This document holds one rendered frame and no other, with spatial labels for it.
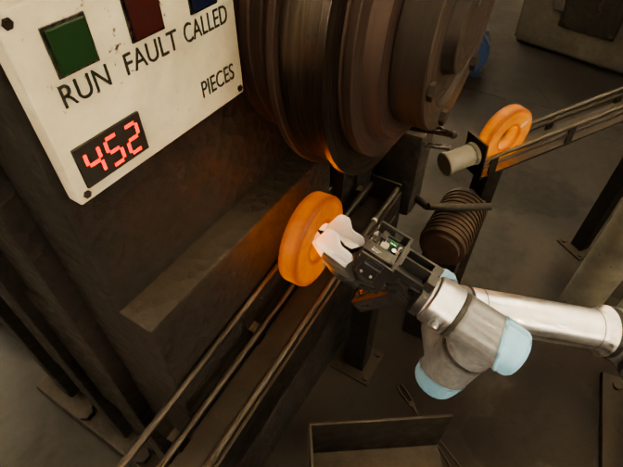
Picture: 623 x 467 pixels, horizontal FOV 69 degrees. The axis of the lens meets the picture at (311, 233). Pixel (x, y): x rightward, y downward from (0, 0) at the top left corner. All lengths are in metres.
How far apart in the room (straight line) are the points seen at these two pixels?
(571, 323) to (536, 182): 1.50
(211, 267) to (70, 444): 1.03
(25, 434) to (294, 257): 1.18
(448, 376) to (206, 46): 0.56
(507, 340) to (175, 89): 0.53
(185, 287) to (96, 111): 0.27
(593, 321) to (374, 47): 0.64
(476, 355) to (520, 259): 1.29
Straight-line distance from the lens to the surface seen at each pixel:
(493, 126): 1.20
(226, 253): 0.67
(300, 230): 0.66
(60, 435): 1.62
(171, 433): 0.78
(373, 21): 0.55
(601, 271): 1.66
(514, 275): 1.91
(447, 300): 0.67
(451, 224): 1.23
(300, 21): 0.53
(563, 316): 0.93
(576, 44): 3.54
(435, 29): 0.56
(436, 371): 0.76
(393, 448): 0.81
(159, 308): 0.63
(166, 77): 0.52
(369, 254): 0.65
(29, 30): 0.43
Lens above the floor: 1.36
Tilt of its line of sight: 46 degrees down
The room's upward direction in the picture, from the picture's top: straight up
